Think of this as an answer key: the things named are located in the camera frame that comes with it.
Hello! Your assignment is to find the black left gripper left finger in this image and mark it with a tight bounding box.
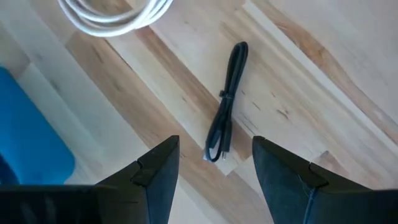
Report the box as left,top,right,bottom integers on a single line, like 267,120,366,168
96,135,180,224

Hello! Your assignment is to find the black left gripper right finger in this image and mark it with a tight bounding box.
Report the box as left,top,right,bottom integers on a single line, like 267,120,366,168
252,136,374,224

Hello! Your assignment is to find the black USB cable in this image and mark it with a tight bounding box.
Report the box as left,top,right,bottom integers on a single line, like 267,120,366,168
203,41,249,163

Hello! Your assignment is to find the white cable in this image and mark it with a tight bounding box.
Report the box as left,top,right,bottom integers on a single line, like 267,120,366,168
57,0,174,38

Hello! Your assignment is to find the blue plastic bin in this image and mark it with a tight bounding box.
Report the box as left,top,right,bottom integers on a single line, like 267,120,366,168
0,66,76,187

